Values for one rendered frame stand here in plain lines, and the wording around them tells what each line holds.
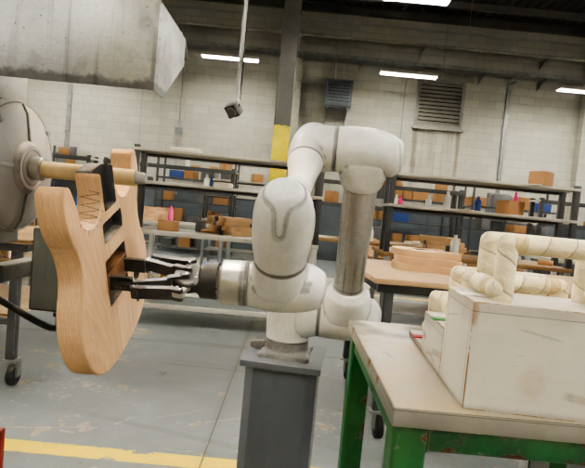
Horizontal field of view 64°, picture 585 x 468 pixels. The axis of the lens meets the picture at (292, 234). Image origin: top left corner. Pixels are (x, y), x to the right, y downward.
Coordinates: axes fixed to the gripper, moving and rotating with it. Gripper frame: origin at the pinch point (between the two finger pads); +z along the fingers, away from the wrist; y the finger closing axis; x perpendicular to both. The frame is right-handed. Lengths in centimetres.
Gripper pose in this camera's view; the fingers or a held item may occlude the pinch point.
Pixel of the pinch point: (119, 272)
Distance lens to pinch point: 100.0
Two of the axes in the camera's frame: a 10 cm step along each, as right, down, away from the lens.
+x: 0.8, -9.1, -4.1
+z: -10.0, -0.8, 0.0
